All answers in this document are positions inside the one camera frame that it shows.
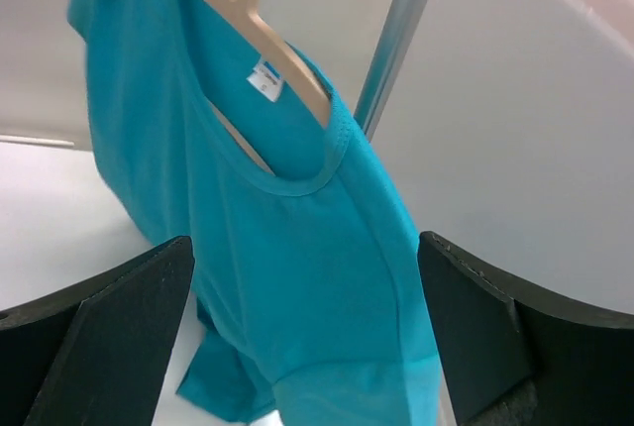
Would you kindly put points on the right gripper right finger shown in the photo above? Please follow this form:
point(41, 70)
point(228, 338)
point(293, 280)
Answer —
point(516, 353)

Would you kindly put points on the metal clothes rack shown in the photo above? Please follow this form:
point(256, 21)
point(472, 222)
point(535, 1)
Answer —
point(396, 35)

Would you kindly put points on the beige plastic hanger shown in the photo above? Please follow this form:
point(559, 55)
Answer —
point(244, 17)

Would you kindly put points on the teal t shirt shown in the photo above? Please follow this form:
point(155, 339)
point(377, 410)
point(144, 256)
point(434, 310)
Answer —
point(306, 276)

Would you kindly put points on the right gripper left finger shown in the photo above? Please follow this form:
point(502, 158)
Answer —
point(96, 352)

